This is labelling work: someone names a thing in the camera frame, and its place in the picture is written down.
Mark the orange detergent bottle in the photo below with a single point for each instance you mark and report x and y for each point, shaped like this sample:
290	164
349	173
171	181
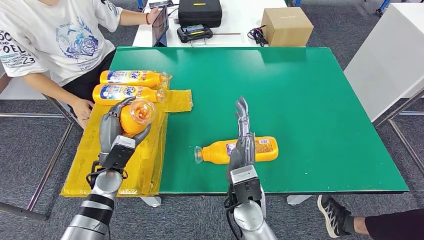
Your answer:
215	154
116	97
132	81
130	124

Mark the person's left forearm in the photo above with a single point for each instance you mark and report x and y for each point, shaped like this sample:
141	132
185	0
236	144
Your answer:
132	17

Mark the person's right forearm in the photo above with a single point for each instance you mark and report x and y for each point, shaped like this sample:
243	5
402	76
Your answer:
49	87

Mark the green plastic crate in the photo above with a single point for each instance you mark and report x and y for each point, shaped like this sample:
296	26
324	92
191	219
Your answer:
288	2

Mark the black carrying case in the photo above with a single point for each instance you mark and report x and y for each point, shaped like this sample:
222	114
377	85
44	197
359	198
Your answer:
200	15

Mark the black handheld controller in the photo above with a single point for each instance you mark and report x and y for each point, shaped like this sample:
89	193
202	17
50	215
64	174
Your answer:
194	33

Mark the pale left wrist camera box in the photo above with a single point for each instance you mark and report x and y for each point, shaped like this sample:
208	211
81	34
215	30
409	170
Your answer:
119	152

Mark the white table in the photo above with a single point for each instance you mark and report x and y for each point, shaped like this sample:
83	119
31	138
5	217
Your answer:
235	20

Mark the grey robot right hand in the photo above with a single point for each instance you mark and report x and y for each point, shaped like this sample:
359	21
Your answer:
243	152

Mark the steel table frame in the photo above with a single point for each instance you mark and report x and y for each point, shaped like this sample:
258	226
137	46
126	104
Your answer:
412	113

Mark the person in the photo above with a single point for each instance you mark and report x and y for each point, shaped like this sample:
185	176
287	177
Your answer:
59	39
397	227

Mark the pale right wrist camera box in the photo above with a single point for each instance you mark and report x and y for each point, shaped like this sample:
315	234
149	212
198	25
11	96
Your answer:
246	184

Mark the black and white sneaker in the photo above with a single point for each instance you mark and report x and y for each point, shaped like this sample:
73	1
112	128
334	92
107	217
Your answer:
334	215

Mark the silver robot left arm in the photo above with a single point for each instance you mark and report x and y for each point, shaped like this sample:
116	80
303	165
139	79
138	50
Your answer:
96	205

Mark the black phone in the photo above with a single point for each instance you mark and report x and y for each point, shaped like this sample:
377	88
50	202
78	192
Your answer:
161	4

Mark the black tablet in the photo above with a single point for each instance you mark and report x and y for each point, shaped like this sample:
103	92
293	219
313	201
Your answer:
160	26

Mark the brown cardboard box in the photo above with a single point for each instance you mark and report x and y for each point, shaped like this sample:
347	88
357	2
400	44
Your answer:
286	28

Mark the person's right hand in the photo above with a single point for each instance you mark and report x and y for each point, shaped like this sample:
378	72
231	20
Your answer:
82	111

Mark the yellow taped cardboard sheet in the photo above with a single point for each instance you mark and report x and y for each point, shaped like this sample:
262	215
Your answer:
99	155

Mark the white table foot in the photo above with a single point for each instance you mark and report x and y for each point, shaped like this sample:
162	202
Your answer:
298	200
151	201

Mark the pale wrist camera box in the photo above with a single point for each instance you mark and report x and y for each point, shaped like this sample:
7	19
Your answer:
119	152
246	184

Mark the blue metal bench frame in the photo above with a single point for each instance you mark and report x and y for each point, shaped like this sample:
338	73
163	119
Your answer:
382	6
140	4

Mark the grey steel table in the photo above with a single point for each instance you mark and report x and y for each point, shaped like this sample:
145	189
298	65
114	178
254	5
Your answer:
49	165

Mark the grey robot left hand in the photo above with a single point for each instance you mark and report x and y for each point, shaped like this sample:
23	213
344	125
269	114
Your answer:
107	132

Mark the white cabinet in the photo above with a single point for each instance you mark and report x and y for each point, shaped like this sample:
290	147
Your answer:
387	59

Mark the person's left hand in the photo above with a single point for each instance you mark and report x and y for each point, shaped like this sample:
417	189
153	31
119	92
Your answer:
154	15

